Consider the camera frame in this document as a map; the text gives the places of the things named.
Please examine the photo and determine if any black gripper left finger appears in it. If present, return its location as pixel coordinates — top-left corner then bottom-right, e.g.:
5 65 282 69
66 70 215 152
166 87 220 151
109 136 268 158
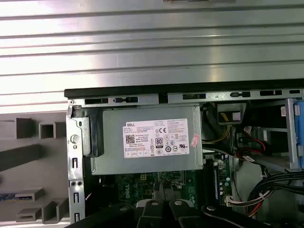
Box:
70 182 165 228

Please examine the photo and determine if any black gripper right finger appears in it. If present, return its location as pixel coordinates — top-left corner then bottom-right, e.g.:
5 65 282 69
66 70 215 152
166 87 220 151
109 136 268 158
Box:
164 182 271 228

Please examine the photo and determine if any green motherboard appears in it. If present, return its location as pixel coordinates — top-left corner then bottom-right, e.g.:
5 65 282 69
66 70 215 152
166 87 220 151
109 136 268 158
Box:
98 152 233 214

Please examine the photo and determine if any grey power supply unit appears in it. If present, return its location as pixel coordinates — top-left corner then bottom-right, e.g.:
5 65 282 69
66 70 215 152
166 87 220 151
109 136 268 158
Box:
91 106 204 177

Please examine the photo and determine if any grey parts rack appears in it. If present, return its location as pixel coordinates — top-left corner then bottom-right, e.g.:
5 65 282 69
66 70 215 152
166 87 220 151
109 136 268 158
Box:
0 111 72 225

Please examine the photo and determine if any black PC case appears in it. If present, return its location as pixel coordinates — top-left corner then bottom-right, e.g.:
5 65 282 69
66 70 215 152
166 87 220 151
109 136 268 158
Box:
63 82 304 228

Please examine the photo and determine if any grey metal drive cage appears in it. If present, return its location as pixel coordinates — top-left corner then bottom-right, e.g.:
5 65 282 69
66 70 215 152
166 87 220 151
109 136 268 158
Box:
257 97 304 171

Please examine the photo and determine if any RAM stick with blue label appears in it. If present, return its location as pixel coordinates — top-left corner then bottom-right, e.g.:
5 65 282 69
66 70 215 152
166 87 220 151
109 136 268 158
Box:
0 193 34 202

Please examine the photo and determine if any yellow wire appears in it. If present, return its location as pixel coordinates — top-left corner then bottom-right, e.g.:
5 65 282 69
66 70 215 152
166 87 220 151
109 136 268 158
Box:
201 111 232 144

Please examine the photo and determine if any black wire bundle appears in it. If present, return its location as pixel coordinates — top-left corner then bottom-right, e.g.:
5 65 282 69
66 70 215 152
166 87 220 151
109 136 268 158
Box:
247 172 304 218

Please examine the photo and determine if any blue plastic drive bracket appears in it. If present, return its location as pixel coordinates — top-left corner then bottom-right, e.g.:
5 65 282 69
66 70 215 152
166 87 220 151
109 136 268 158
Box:
293 96 304 169

